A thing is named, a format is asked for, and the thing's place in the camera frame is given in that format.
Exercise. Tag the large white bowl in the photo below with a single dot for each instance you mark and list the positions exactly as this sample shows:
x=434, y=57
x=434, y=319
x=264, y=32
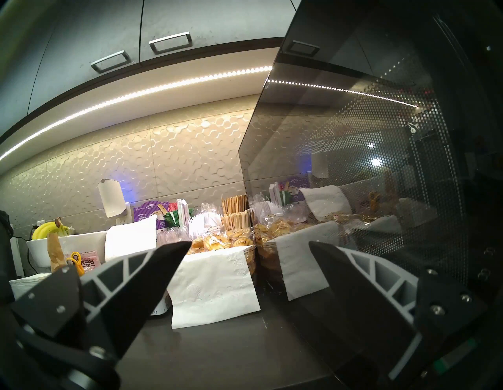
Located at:
x=84, y=240

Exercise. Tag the white LED light strip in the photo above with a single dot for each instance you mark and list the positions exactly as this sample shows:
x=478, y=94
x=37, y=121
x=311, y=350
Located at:
x=196, y=80

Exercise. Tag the green and white sachets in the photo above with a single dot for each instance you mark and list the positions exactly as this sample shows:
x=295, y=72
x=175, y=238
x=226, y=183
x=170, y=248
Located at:
x=173, y=218

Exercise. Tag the yellow banana bunch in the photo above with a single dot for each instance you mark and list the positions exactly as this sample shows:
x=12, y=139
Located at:
x=45, y=230

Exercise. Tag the black coffee machine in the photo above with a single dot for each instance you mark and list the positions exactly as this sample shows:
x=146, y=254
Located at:
x=6, y=251

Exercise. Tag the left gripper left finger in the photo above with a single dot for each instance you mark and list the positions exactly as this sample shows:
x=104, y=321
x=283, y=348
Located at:
x=118, y=298

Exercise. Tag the white napkin stack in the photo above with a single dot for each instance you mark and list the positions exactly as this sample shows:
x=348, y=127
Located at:
x=23, y=285

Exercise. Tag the purple coffee bag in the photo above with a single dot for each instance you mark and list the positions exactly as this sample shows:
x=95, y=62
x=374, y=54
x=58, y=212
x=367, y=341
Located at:
x=147, y=212

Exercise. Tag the pink snack packet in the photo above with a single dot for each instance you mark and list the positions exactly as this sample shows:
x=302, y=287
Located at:
x=92, y=260

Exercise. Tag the white wall outlet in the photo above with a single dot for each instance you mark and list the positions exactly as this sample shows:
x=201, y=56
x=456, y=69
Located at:
x=127, y=210

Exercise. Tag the clear bag of cutlery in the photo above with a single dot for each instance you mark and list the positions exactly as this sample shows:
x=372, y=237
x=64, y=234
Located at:
x=171, y=236

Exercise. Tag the clear tub of wrapped pastries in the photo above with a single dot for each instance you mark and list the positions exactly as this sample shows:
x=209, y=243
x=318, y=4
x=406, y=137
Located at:
x=220, y=240

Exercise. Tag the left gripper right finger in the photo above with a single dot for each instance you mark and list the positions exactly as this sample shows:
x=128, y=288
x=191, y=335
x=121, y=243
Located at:
x=365, y=306

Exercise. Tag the wooden stirrer bundle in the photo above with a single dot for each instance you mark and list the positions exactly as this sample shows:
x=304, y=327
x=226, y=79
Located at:
x=235, y=221
x=235, y=204

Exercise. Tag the white paper napkin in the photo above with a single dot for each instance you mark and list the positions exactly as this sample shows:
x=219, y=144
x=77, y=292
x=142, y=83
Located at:
x=129, y=238
x=212, y=287

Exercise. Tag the black glass microwave door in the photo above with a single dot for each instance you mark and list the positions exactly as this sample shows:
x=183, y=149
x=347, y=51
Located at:
x=353, y=157

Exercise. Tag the white plastic cutlery bag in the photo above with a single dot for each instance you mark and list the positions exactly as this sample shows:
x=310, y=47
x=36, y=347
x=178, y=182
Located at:
x=204, y=224

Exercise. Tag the dark upper cabinet door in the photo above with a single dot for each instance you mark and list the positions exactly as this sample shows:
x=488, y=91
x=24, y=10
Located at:
x=220, y=19
x=86, y=31

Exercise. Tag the brown paper bag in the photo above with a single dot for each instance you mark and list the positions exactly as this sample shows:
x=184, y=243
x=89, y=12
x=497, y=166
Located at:
x=55, y=251

